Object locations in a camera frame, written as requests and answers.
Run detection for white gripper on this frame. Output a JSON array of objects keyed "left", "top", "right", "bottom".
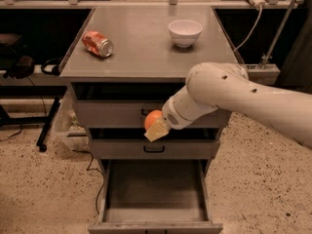
[{"left": 144, "top": 97, "right": 191, "bottom": 142}]

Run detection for orange fruit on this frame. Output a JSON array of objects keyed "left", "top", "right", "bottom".
[{"left": 144, "top": 110, "right": 162, "bottom": 130}]

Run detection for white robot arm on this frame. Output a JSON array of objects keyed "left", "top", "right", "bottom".
[{"left": 144, "top": 62, "right": 312, "bottom": 148}]

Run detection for grey middle drawer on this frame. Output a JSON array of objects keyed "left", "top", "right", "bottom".
[{"left": 89, "top": 128, "right": 220, "bottom": 160}]

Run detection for grey top drawer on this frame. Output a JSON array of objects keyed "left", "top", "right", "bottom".
[{"left": 71, "top": 83, "right": 232, "bottom": 129}]

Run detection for grey open bottom drawer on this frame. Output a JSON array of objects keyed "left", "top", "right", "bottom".
[{"left": 88, "top": 160, "right": 222, "bottom": 234}]

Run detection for grey drawer cabinet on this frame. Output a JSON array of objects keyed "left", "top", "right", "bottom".
[{"left": 58, "top": 5, "right": 247, "bottom": 234}]

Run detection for clear plastic bin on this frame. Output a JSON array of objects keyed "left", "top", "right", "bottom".
[{"left": 52, "top": 92, "right": 89, "bottom": 151}]

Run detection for white ceramic bowl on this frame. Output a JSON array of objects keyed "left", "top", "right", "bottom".
[{"left": 168, "top": 19, "right": 203, "bottom": 48}]

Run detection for red soda can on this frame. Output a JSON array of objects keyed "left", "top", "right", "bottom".
[{"left": 82, "top": 31, "right": 113, "bottom": 58}]

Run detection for black stand leg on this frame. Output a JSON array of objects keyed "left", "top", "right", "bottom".
[{"left": 36, "top": 97, "right": 60, "bottom": 152}]

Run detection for black headphones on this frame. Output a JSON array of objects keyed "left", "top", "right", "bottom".
[{"left": 41, "top": 58, "right": 62, "bottom": 76}]

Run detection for dark bag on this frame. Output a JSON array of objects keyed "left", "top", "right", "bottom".
[{"left": 0, "top": 33, "right": 34, "bottom": 79}]

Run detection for metal pole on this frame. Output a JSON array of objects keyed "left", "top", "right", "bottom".
[{"left": 257, "top": 0, "right": 296, "bottom": 69}]

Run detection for black floor cable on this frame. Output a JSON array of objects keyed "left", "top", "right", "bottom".
[{"left": 72, "top": 149, "right": 105, "bottom": 215}]

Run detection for white power cable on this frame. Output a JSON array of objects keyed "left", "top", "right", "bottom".
[{"left": 232, "top": 4, "right": 263, "bottom": 54}]

